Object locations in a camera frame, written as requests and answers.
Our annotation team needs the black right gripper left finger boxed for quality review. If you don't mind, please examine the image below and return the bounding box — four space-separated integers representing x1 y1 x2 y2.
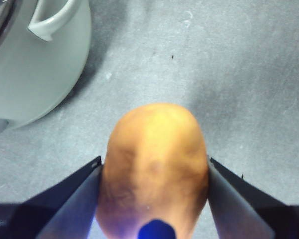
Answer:
0 155 103 239

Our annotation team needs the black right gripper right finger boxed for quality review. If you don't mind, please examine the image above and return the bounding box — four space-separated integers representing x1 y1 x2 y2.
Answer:
207 155 299 239

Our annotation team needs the brown potato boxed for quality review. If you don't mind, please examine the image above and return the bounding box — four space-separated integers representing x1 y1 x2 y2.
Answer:
94 102 210 239

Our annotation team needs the pale green electric pot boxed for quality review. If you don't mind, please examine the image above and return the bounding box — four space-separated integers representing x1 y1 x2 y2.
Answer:
0 0 92 136

